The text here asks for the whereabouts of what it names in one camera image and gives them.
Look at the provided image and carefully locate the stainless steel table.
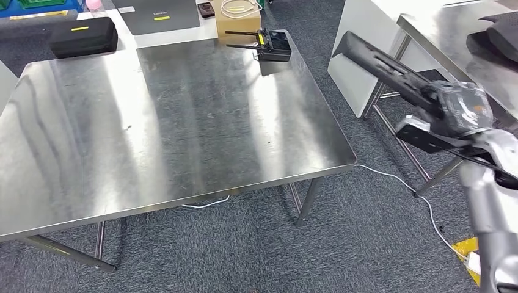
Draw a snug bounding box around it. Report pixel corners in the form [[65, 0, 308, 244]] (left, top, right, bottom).
[[361, 0, 518, 199]]

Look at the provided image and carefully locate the yellow floor tape square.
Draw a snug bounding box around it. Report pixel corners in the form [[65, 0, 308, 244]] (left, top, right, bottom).
[[451, 237, 483, 287]]

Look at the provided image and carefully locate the cardboard box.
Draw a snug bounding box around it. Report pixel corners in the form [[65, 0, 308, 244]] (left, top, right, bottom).
[[212, 0, 262, 40]]

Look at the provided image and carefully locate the black car part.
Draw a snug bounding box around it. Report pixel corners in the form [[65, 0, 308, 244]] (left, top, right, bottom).
[[466, 11, 518, 64]]

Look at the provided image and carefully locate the white power strip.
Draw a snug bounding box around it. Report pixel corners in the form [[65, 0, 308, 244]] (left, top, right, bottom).
[[464, 251, 483, 277]]

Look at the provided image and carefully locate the yellow tape strip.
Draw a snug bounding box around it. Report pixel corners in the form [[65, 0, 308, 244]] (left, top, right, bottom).
[[9, 10, 69, 21]]

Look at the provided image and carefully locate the white floor cable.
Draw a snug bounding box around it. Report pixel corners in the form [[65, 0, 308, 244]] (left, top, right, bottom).
[[182, 164, 472, 262]]

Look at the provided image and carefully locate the stainless steel workbench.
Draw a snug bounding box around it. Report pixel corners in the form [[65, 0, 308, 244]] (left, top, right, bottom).
[[0, 29, 358, 272]]

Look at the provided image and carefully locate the grey laptop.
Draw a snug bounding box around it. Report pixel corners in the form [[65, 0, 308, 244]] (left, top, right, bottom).
[[111, 0, 202, 37]]

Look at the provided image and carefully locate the blue metal cart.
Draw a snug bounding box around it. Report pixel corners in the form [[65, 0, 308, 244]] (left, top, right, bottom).
[[0, 0, 87, 20]]

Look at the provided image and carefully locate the black camera cable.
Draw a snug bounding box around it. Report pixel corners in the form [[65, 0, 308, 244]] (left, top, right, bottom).
[[445, 147, 518, 181]]

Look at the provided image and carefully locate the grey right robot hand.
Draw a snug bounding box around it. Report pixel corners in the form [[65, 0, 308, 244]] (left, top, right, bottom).
[[428, 80, 495, 139]]

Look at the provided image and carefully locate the white coiled cable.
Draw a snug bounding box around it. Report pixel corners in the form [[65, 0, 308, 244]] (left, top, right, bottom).
[[219, 0, 258, 20]]

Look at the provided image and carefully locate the black smartphone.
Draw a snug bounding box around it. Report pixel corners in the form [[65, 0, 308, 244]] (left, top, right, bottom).
[[197, 2, 216, 19]]

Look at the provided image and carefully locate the black remote controller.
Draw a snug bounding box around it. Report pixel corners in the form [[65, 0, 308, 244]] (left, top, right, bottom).
[[224, 28, 293, 63]]

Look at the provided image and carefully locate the white cabinet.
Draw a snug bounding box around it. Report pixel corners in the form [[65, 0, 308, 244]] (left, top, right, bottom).
[[327, 0, 503, 119]]

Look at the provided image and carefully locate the green plastic crate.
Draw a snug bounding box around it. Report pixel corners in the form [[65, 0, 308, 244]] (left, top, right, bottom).
[[18, 0, 68, 9]]

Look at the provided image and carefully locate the black plastic plate part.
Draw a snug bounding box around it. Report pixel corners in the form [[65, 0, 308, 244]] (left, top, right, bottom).
[[332, 30, 444, 118]]

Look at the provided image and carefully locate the black zip case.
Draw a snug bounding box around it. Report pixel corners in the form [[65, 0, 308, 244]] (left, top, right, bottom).
[[49, 16, 119, 59]]

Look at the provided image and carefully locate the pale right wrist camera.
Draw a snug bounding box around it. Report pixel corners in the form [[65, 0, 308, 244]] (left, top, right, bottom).
[[394, 115, 489, 159]]

